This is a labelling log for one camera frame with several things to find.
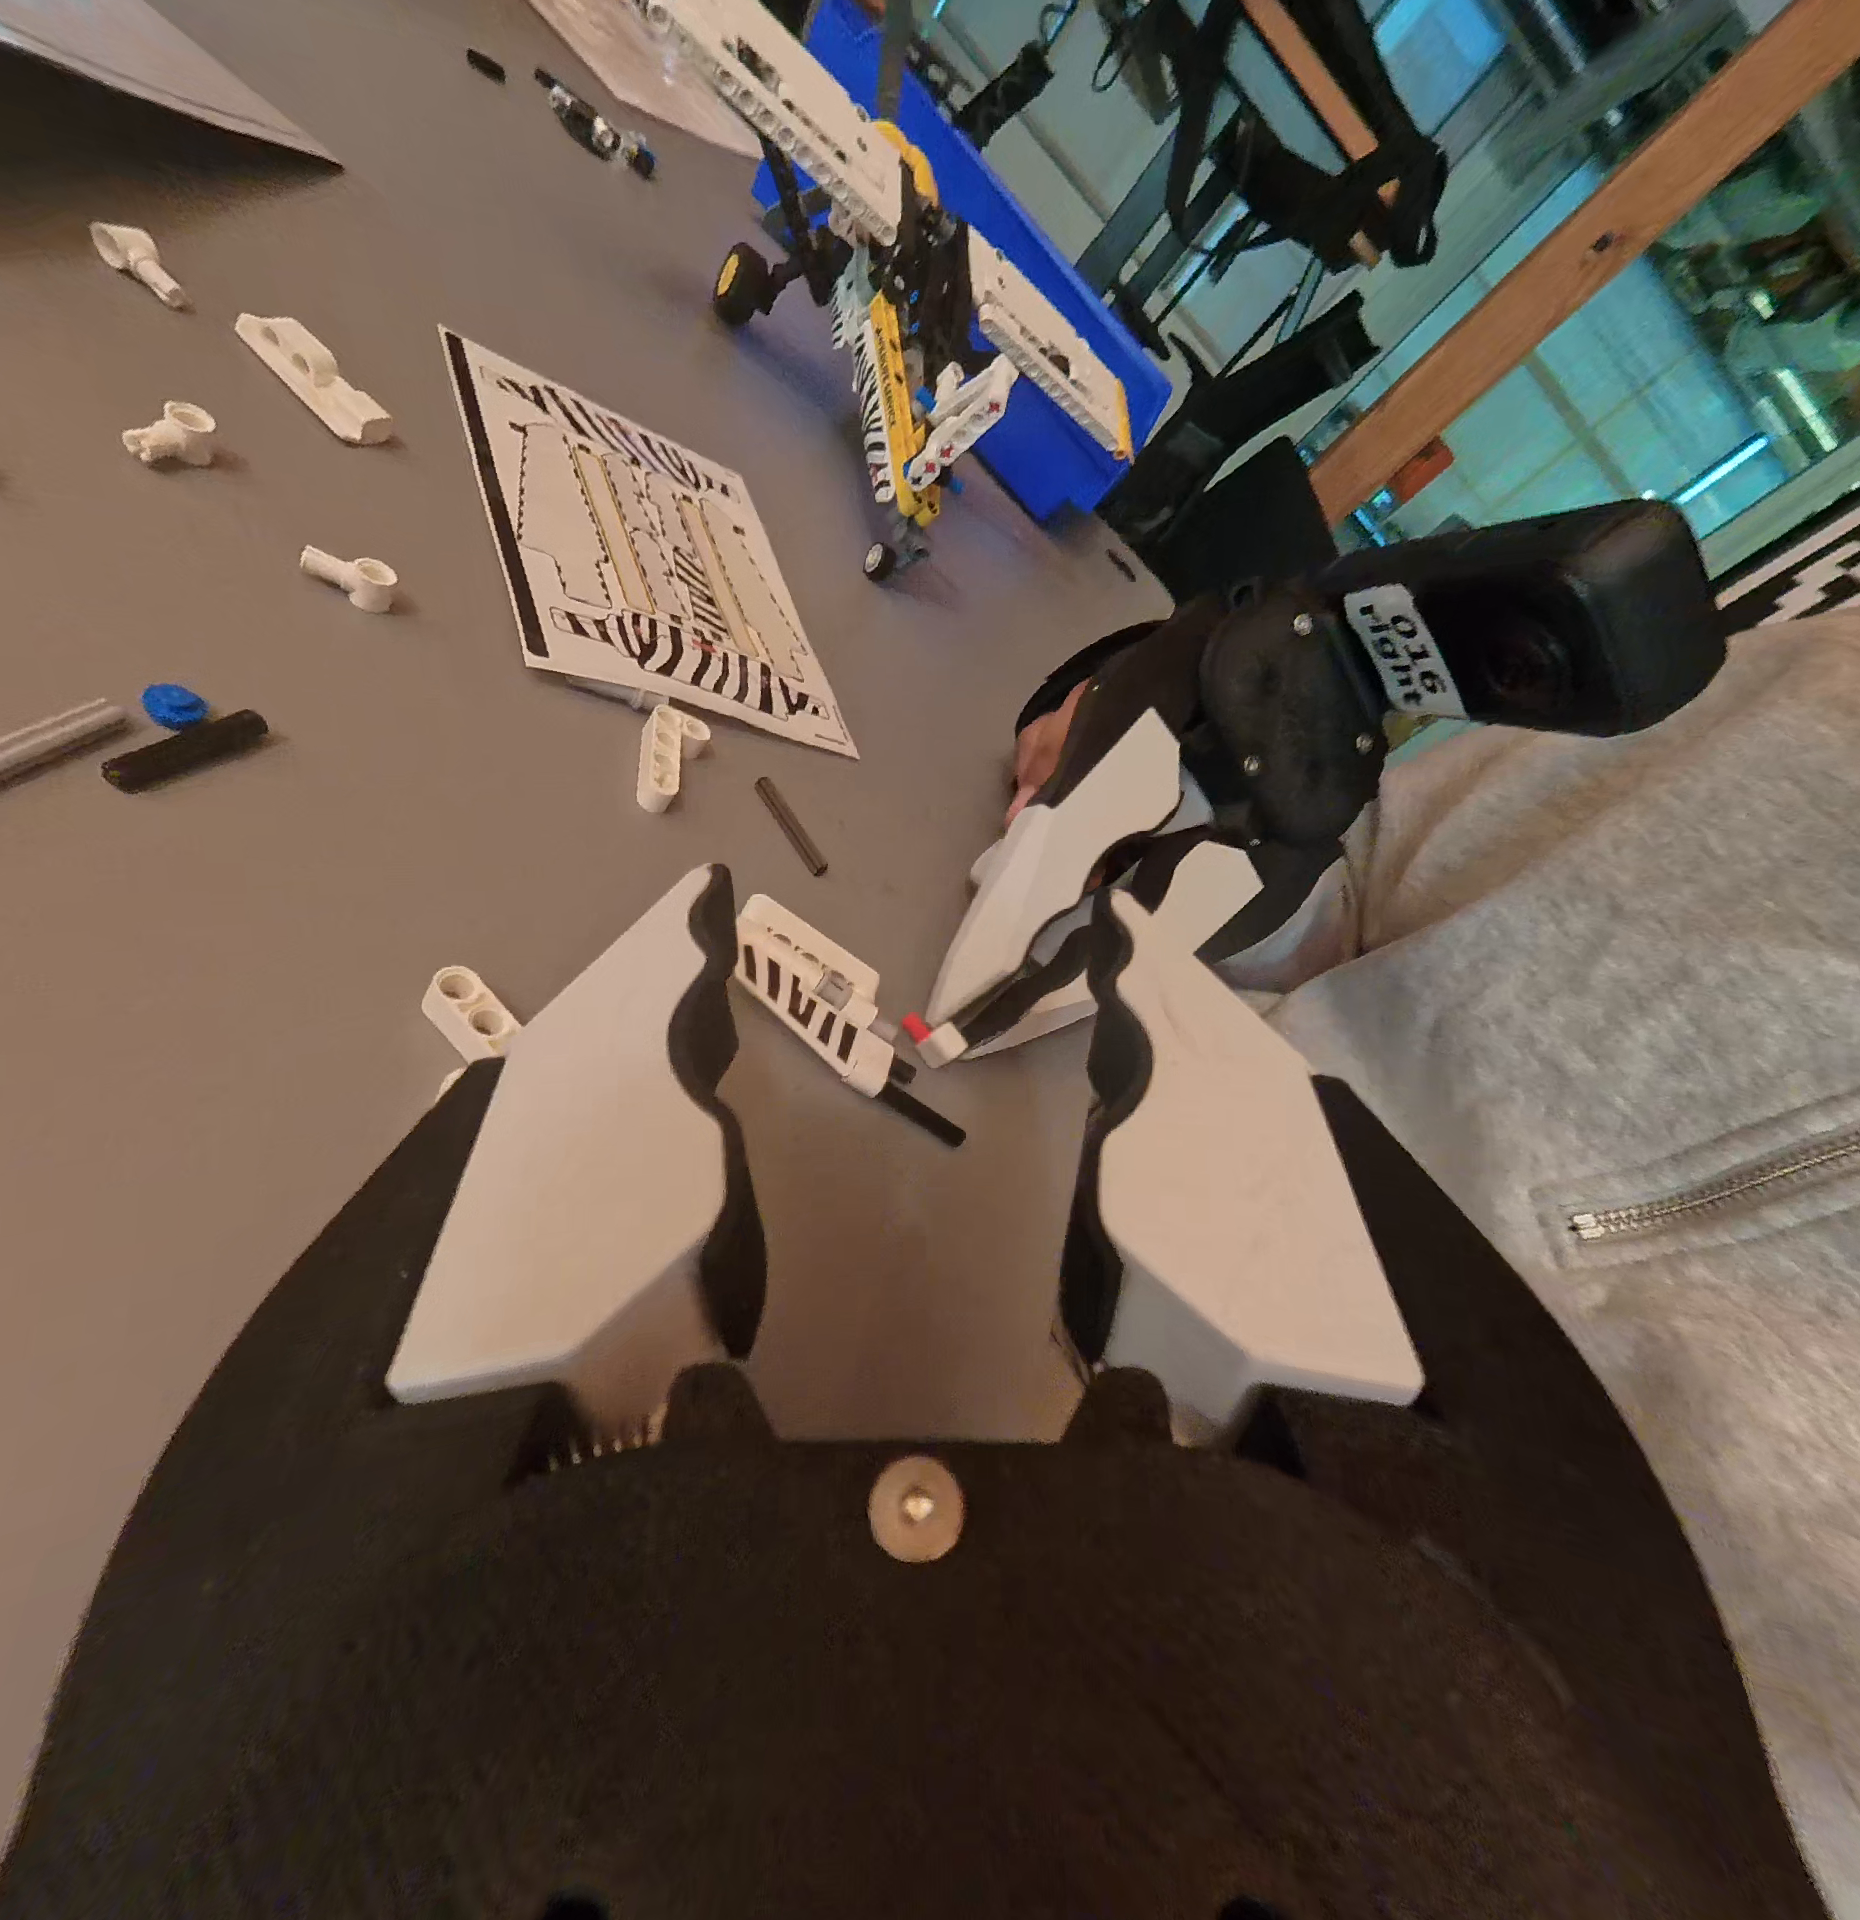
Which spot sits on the black chair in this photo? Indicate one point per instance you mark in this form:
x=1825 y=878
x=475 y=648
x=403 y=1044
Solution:
x=1245 y=509

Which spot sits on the person's right forearm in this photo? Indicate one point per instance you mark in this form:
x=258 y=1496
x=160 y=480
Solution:
x=1622 y=838

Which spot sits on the white lego pin connector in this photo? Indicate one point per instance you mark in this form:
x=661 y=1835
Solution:
x=130 y=256

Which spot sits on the yellow white lego vehicle model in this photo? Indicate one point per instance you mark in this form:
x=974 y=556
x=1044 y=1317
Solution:
x=1042 y=353

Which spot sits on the short black lego axle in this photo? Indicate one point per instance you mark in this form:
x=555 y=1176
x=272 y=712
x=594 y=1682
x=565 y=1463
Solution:
x=794 y=824

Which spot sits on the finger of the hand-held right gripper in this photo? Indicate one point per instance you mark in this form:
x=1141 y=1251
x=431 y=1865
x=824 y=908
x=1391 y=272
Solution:
x=1050 y=1020
x=1067 y=838

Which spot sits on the white angled lego beam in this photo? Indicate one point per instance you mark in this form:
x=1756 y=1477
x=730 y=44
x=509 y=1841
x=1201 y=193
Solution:
x=668 y=759

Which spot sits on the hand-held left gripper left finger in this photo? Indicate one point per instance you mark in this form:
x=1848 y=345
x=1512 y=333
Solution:
x=570 y=1202

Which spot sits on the blue plastic bin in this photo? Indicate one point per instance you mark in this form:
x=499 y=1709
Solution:
x=1067 y=479

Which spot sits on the person's grey sweatshirt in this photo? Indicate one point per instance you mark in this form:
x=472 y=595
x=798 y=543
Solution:
x=1695 y=1350

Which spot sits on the white long lego panel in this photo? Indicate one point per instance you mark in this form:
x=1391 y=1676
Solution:
x=316 y=377

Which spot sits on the white lego axle connector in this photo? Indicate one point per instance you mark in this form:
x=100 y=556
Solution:
x=352 y=578

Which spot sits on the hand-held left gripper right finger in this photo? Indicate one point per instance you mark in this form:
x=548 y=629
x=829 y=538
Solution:
x=1245 y=1202

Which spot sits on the person's right hand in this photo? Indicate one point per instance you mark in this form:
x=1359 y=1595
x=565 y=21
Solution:
x=1039 y=748

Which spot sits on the grey instruction booklet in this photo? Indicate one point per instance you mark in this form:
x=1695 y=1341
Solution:
x=135 y=59

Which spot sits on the black lego connector tube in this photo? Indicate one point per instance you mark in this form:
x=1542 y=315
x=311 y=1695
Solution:
x=187 y=748

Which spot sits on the wooden beam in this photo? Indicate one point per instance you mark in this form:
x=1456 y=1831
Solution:
x=1589 y=256

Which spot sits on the black metal stand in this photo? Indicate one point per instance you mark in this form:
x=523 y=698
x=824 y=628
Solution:
x=1350 y=193

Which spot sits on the white round lego connector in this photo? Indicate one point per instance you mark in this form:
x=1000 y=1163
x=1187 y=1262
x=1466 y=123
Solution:
x=173 y=432

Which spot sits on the blue round lego piece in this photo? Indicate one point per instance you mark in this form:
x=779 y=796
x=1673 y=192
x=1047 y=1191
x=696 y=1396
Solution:
x=177 y=705

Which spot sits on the blue black lego pin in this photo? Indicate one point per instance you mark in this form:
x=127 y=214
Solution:
x=634 y=151

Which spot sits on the zebra striped sticker sheet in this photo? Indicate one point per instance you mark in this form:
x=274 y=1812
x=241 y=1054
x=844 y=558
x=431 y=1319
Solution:
x=645 y=556

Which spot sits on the zebra striped lego assembly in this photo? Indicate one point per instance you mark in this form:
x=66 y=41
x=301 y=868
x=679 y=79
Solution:
x=812 y=984

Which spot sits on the black white patterned mat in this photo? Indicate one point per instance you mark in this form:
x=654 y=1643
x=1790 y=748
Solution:
x=1825 y=578

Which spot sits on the grey lego axle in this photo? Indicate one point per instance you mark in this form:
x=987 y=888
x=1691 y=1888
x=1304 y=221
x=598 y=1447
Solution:
x=44 y=745

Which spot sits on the small white red lego piece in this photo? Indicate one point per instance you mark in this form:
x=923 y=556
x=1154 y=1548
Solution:
x=943 y=1043

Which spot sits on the white two-hole lego connector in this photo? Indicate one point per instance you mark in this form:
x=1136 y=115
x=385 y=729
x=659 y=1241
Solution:
x=472 y=1015

